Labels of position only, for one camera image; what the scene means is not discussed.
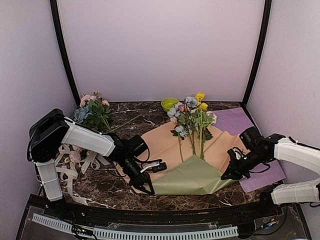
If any green plastic bowl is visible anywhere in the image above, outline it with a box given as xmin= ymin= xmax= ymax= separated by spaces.
xmin=161 ymin=97 xmax=179 ymax=112

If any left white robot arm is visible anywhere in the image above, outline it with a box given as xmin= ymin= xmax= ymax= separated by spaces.
xmin=27 ymin=108 xmax=155 ymax=218

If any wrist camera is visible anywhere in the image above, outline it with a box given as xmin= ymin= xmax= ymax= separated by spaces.
xmin=227 ymin=147 xmax=246 ymax=163
xmin=140 ymin=161 xmax=167 ymax=173

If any pink fake flower bunch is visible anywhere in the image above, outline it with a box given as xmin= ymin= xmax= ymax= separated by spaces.
xmin=77 ymin=91 xmax=142 ymax=133

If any white and red flower stem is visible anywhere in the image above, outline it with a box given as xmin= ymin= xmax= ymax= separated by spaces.
xmin=199 ymin=110 xmax=218 ymax=161

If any peach and green wrapping paper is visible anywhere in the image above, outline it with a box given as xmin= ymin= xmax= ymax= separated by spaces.
xmin=117 ymin=122 xmax=250 ymax=196

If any right black frame post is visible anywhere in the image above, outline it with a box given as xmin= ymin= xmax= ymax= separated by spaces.
xmin=241 ymin=0 xmax=272 ymax=108

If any white slotted cable duct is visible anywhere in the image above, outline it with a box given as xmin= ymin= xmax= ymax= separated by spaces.
xmin=31 ymin=213 xmax=239 ymax=240

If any blue fake flower stem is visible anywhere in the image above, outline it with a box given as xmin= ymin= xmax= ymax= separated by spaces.
xmin=167 ymin=96 xmax=199 ymax=155

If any purple wrapping paper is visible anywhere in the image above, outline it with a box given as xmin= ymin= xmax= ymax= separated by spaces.
xmin=214 ymin=107 xmax=286 ymax=193

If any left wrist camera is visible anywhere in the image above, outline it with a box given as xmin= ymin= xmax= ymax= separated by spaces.
xmin=140 ymin=161 xmax=167 ymax=173

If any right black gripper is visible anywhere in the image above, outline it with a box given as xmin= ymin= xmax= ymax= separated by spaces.
xmin=222 ymin=149 xmax=268 ymax=180

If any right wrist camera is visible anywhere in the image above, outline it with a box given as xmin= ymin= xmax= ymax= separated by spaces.
xmin=227 ymin=147 xmax=246 ymax=163

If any blue fake flower on table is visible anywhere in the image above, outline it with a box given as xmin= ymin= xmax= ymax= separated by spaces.
xmin=72 ymin=105 xmax=93 ymax=125

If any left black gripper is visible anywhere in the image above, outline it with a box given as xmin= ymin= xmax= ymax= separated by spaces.
xmin=117 ymin=153 xmax=155 ymax=195

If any yellow fake flower stem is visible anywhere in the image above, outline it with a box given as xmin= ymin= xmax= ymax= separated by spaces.
xmin=194 ymin=91 xmax=212 ymax=161

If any black frame post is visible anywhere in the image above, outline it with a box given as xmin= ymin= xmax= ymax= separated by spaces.
xmin=49 ymin=0 xmax=80 ymax=106
xmin=241 ymin=0 xmax=272 ymax=108

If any left black frame post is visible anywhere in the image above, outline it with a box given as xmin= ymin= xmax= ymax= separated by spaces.
xmin=49 ymin=0 xmax=80 ymax=106

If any black front rail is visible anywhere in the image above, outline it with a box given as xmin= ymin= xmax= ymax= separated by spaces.
xmin=24 ymin=192 xmax=301 ymax=230

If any cream ribbon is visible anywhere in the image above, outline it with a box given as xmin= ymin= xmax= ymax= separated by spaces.
xmin=54 ymin=144 xmax=110 ymax=206

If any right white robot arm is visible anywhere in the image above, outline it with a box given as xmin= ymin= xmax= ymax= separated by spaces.
xmin=220 ymin=126 xmax=320 ymax=217

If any small blue flower stem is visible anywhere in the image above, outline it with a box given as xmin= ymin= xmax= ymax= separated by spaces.
xmin=170 ymin=125 xmax=186 ymax=163

